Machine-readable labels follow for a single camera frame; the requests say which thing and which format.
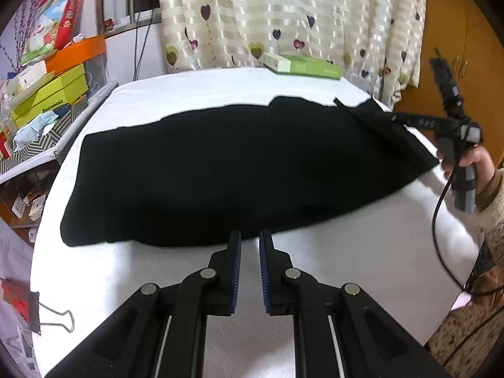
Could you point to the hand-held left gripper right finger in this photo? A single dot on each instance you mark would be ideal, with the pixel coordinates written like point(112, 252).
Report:
point(264, 279)

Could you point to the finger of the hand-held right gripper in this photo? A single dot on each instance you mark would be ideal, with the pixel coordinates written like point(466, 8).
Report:
point(417, 120)

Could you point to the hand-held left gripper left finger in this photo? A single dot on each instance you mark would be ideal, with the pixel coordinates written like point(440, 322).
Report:
point(235, 279)

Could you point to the black pants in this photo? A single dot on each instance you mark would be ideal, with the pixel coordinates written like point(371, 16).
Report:
point(236, 165)

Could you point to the person's right forearm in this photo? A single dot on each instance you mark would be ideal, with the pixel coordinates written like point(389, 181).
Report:
point(492, 201)

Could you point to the person's right hand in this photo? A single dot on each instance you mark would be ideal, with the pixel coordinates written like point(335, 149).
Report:
point(478, 159)

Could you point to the wooden cabinet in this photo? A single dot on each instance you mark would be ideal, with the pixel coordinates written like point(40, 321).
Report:
point(445, 39)

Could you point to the white blanket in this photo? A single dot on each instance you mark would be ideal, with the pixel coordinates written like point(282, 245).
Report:
point(354, 252)

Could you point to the flat green box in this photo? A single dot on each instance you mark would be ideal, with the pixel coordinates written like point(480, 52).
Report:
point(307, 67)

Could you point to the person's patterned clothing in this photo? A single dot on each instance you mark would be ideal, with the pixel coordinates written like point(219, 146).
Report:
point(464, 334)

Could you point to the cream heart print curtain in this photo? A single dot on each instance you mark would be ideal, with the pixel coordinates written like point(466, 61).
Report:
point(256, 8)

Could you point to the black binder clip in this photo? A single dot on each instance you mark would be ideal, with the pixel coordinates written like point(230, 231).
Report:
point(34, 311)

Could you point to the red cardboard box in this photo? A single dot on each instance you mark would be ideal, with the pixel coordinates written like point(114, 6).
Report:
point(12, 295)

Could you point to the white framed shelf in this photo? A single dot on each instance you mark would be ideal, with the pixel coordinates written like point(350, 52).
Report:
point(94, 98)

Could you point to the striped storage bin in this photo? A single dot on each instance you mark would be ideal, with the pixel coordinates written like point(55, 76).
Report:
point(43, 143)

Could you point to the dark blue cloth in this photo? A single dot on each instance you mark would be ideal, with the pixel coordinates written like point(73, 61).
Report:
point(63, 111)

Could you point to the light blue package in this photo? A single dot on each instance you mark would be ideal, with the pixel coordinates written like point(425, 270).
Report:
point(33, 130)

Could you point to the lime green box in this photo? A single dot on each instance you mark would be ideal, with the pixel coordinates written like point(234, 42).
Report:
point(51, 98)

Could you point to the orange box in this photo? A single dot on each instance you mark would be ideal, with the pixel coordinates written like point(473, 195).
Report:
point(75, 53)

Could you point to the white cardboard box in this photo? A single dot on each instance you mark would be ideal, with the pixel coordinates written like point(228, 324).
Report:
point(29, 80)

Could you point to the red picture box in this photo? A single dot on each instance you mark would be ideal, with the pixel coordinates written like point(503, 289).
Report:
point(55, 12)

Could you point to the window frame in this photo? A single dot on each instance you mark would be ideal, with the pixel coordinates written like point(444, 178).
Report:
point(118, 0)

